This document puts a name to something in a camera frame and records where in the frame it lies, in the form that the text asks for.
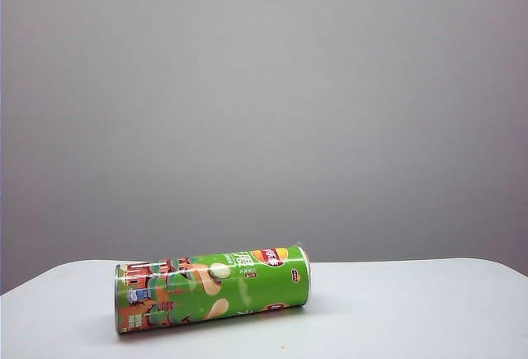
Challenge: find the green potato chips tube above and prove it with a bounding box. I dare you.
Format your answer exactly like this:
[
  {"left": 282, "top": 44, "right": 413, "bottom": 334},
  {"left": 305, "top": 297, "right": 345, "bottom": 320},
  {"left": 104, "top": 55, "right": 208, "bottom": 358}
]
[{"left": 114, "top": 243, "right": 312, "bottom": 335}]

